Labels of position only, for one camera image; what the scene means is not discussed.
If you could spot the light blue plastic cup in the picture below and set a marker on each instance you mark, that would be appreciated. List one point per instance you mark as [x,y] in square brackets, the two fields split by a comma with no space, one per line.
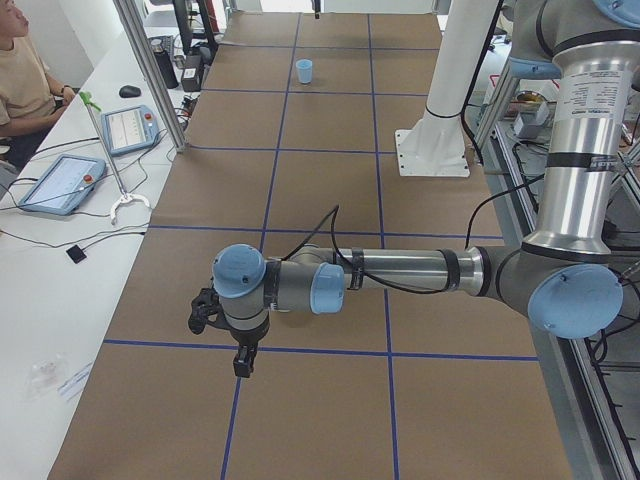
[304,71]

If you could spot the aluminium frame post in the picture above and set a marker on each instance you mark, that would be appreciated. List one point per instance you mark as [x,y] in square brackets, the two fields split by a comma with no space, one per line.
[133,26]

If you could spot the black box with white label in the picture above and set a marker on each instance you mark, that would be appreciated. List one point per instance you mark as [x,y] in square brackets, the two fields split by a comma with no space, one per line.
[193,73]

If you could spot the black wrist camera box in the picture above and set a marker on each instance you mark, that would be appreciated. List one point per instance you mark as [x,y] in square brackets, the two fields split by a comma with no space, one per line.
[244,360]

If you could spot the seated person in beige shirt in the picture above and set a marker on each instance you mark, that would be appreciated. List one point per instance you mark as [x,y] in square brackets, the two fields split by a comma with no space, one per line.
[32,100]

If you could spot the far blue teach pendant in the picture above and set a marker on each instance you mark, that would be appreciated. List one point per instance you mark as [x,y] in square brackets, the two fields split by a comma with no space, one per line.
[130,129]

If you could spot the small black device on table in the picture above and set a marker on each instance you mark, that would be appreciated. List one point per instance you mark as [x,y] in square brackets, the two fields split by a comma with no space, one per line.
[76,254]

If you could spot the blue teach pendant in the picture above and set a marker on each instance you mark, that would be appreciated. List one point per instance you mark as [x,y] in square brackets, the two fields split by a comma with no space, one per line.
[64,185]
[130,129]

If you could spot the near blue teach pendant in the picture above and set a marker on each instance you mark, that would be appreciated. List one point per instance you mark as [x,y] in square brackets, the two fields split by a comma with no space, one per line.
[64,185]

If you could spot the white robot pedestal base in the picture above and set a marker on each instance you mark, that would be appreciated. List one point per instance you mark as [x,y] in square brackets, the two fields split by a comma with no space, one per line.
[435,145]

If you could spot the black insulated water bottle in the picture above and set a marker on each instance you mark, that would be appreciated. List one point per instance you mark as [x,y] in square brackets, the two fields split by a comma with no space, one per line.
[164,63]

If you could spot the black computer mouse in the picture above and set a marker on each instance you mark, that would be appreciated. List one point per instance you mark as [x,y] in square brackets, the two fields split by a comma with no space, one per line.
[129,91]

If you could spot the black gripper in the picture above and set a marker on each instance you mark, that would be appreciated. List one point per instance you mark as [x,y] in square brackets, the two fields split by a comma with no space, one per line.
[246,339]

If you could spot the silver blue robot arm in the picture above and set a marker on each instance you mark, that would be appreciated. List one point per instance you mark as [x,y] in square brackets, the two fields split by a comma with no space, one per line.
[316,279]

